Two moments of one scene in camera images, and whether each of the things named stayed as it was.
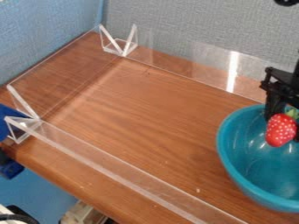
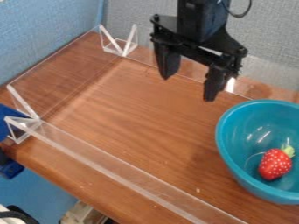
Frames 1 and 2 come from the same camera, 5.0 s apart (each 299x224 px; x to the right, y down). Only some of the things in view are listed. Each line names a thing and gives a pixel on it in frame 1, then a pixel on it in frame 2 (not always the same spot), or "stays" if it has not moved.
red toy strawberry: (281, 128) -> (275, 162)
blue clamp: (9, 168) stays
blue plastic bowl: (263, 170) stays
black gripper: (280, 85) -> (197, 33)
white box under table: (81, 213) stays
